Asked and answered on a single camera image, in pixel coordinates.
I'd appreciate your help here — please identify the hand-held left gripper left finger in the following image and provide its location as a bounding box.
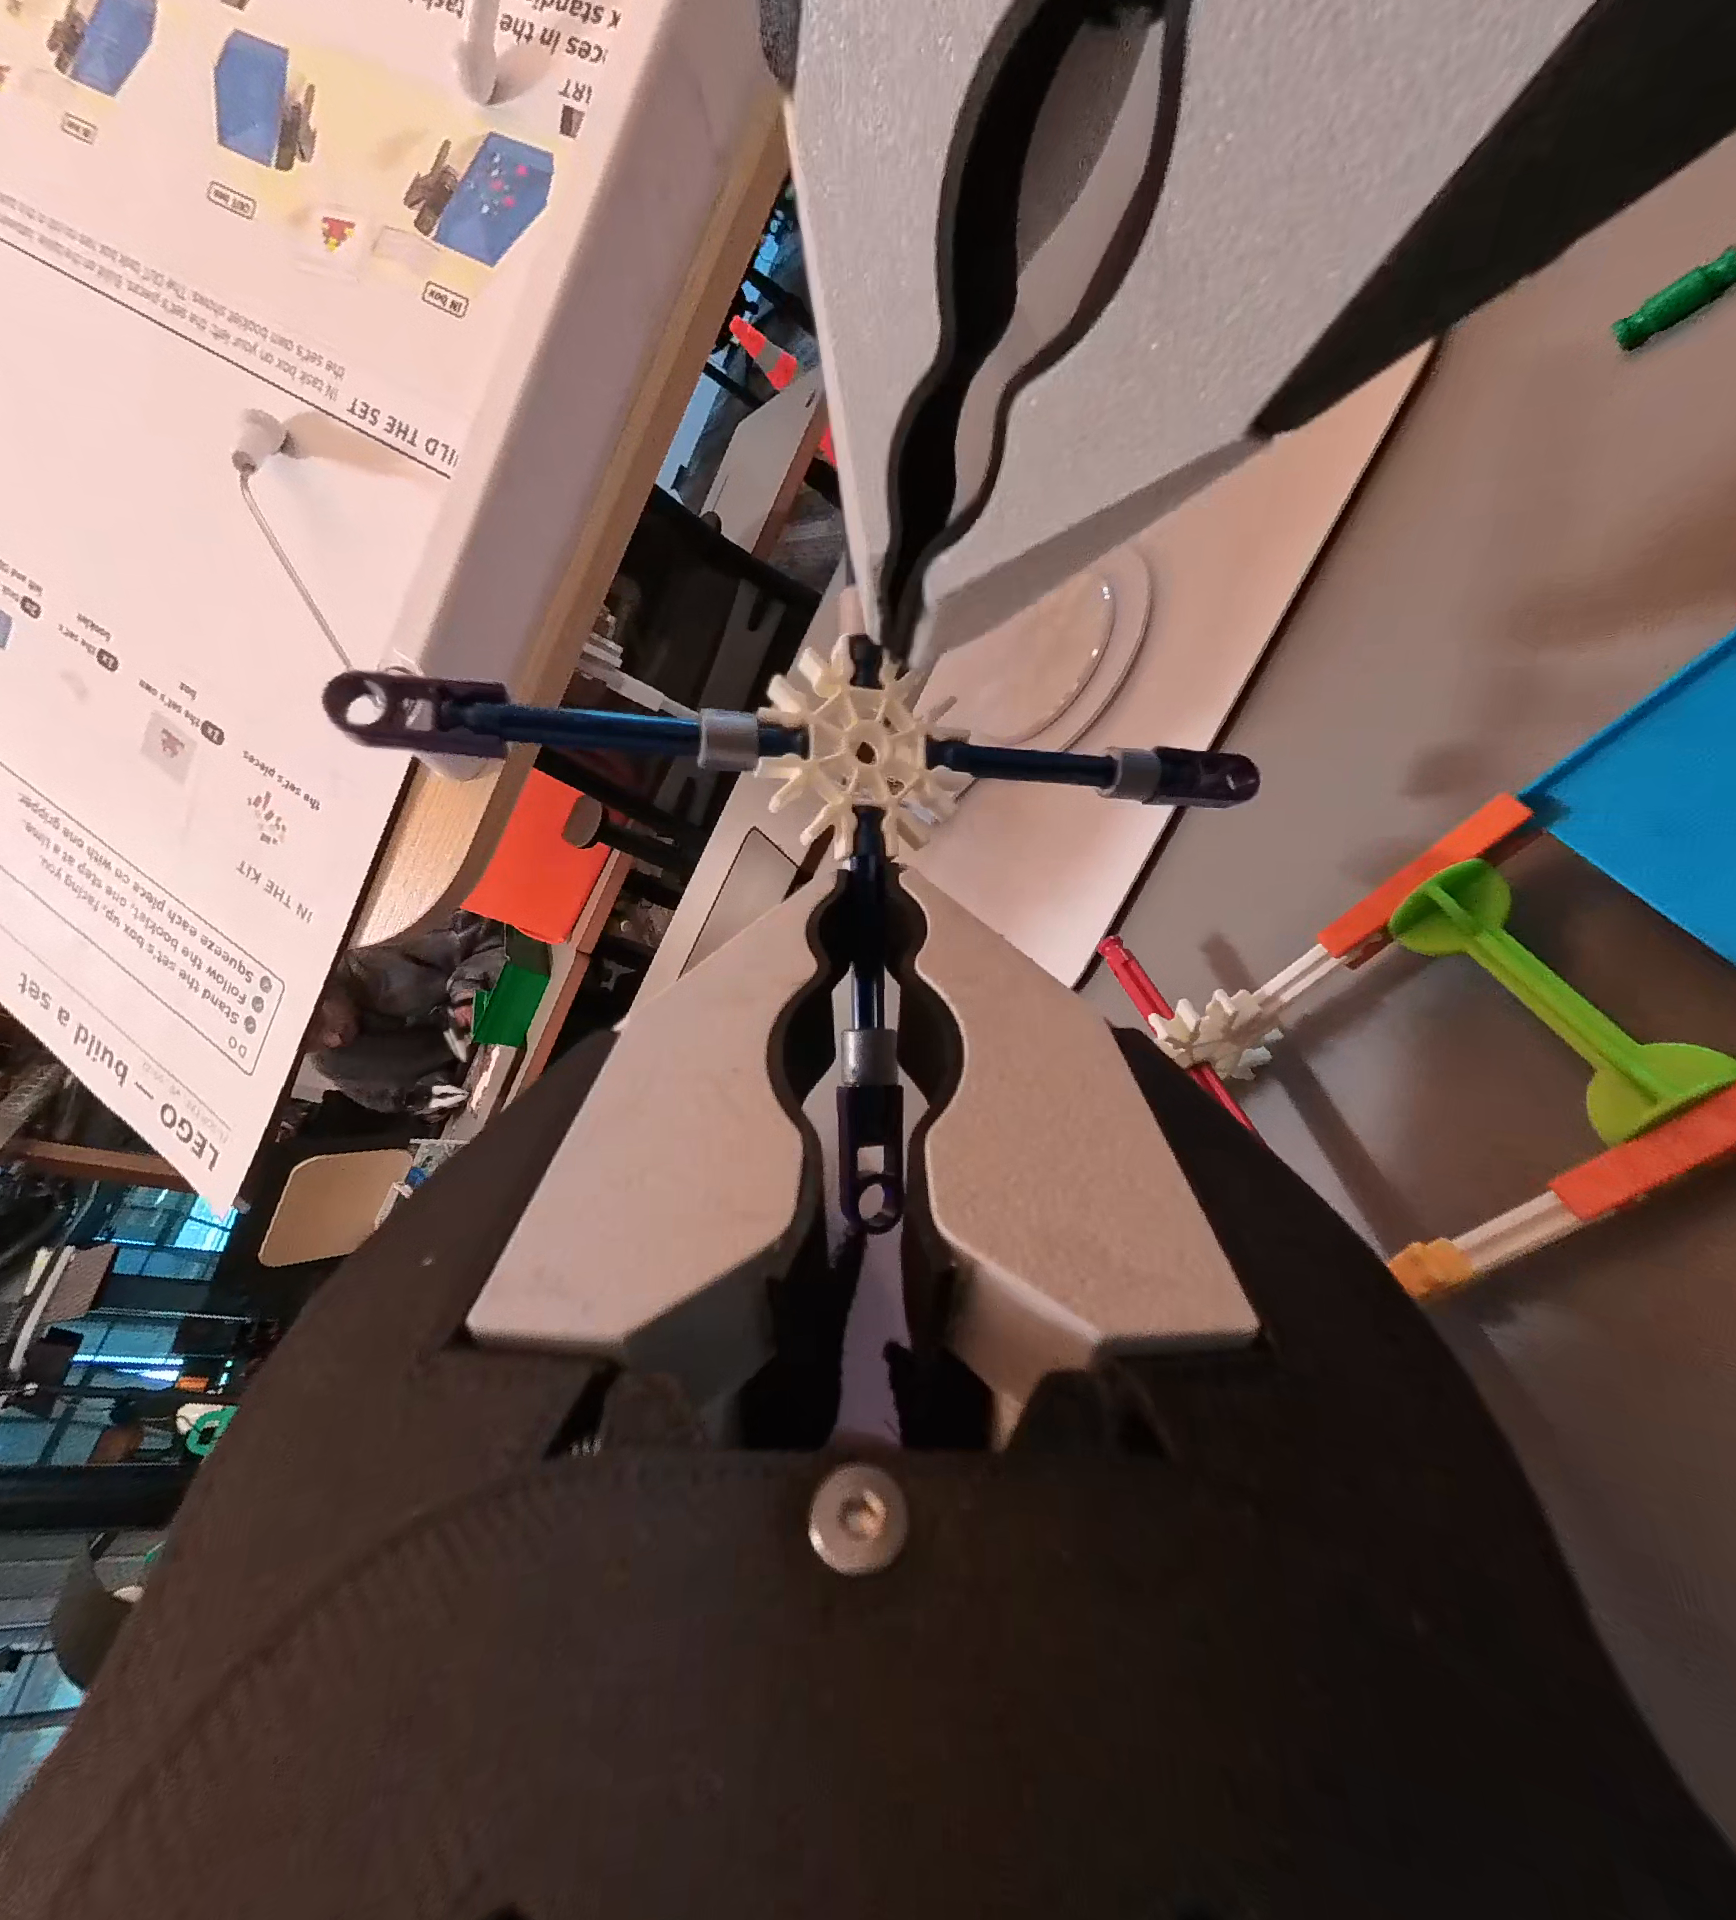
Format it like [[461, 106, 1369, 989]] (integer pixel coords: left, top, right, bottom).
[[465, 871, 856, 1451]]

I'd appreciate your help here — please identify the grey side table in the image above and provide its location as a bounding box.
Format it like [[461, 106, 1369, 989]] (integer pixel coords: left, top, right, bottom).
[[693, 383, 827, 558]]

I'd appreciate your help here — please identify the orange traffic cone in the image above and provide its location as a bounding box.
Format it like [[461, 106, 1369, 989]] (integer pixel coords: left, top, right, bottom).
[[730, 313, 809, 400]]

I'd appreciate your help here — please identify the blue plastic rod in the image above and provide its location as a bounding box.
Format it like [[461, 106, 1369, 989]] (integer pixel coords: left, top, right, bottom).
[[843, 832, 898, 1039], [477, 704, 779, 769], [923, 734, 1128, 794]]

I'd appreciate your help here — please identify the colourful toy car frame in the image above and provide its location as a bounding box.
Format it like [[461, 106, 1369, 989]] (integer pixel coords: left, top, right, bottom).
[[1096, 543, 1736, 1305]]

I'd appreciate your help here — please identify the short green rod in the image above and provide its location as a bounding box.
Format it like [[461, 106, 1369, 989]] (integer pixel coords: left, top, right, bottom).
[[1612, 244, 1736, 355]]

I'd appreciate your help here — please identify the small white snowflake connector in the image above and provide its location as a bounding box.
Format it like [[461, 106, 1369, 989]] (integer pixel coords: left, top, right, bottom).
[[754, 632, 960, 861]]

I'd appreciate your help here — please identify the green storage box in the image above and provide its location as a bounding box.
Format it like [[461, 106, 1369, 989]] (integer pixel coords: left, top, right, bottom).
[[470, 960, 556, 1052]]

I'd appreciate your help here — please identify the black metal pole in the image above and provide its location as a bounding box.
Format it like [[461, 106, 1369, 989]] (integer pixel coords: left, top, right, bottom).
[[0, 1463, 202, 1537]]

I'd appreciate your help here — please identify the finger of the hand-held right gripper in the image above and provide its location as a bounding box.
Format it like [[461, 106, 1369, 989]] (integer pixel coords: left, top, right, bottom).
[[782, 0, 1049, 648], [898, 0, 1602, 662]]

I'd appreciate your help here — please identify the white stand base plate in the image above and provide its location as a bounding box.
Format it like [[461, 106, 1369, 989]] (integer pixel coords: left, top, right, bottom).
[[898, 342, 1439, 993]]

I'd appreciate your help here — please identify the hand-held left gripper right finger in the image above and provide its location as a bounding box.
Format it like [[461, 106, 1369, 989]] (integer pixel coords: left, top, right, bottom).
[[898, 871, 1264, 1451]]

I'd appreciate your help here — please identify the white printed instruction sheet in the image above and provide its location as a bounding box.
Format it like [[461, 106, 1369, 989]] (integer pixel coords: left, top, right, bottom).
[[0, 0, 681, 1214]]

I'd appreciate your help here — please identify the orange panel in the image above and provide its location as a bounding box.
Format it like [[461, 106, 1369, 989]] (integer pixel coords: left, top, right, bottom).
[[461, 772, 629, 949]]

